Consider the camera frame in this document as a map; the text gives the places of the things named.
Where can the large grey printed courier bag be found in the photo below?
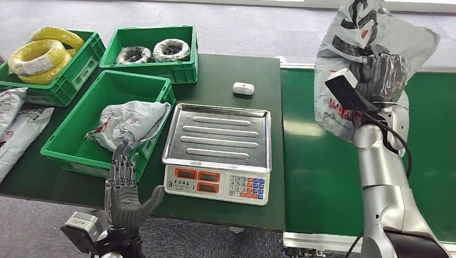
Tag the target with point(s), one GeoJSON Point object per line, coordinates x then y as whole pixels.
{"type": "Point", "coordinates": [392, 32]}

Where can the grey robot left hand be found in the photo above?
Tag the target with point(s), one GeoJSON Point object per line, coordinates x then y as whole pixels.
{"type": "Point", "coordinates": [123, 201]}

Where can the small white plastic device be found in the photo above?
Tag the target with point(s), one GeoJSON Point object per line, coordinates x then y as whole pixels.
{"type": "Point", "coordinates": [243, 88]}

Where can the white table caster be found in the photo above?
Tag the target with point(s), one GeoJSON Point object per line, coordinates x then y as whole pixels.
{"type": "Point", "coordinates": [237, 230]}

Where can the dark green table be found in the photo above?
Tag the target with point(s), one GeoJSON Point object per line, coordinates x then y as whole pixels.
{"type": "Point", "coordinates": [213, 71]}

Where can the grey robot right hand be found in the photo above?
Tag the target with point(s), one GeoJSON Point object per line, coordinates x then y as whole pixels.
{"type": "Point", "coordinates": [384, 78]}

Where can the green crate with black coils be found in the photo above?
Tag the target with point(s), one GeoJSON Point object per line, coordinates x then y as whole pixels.
{"type": "Point", "coordinates": [155, 72]}

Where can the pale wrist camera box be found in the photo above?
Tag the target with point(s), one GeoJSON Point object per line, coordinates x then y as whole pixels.
{"type": "Point", "coordinates": [345, 89]}
{"type": "Point", "coordinates": [80, 224]}

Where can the electronic weighing scale steel tray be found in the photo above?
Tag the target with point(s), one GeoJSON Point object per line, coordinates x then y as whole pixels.
{"type": "Point", "coordinates": [219, 139]}

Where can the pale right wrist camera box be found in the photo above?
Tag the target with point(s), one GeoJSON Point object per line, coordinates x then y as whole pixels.
{"type": "Point", "coordinates": [345, 89]}

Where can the crumpled grey courier bag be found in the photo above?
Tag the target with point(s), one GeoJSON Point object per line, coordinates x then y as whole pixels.
{"type": "Point", "coordinates": [126, 123]}

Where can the green crate with yellow coils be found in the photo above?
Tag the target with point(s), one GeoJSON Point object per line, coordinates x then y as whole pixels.
{"type": "Point", "coordinates": [83, 73]}

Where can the green plastic crate holding bag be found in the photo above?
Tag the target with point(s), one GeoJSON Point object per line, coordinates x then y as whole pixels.
{"type": "Point", "coordinates": [73, 142]}

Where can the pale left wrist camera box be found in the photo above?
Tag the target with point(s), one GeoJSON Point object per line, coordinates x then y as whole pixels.
{"type": "Point", "coordinates": [80, 224]}

